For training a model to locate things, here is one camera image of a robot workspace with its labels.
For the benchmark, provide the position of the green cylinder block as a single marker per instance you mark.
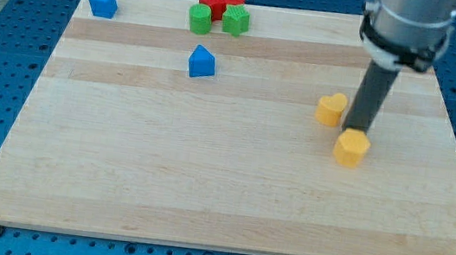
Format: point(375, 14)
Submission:
point(200, 19)

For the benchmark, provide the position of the red star block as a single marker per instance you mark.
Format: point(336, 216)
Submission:
point(217, 7)

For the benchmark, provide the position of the light wooden board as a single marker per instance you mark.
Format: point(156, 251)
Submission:
point(115, 140)

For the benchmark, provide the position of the yellow hexagon block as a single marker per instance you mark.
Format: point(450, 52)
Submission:
point(351, 147)

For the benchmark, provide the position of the blue pentagon house block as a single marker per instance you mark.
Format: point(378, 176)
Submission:
point(201, 63)

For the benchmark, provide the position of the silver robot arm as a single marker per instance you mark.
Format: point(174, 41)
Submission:
point(407, 33)

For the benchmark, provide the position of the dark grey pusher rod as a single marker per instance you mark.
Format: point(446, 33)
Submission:
point(370, 95)

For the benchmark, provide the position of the yellow heart block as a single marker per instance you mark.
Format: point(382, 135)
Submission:
point(330, 108)

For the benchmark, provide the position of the green star block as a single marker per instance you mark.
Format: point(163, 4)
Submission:
point(235, 20)

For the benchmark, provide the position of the blue cube block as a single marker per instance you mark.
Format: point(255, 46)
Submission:
point(103, 8)

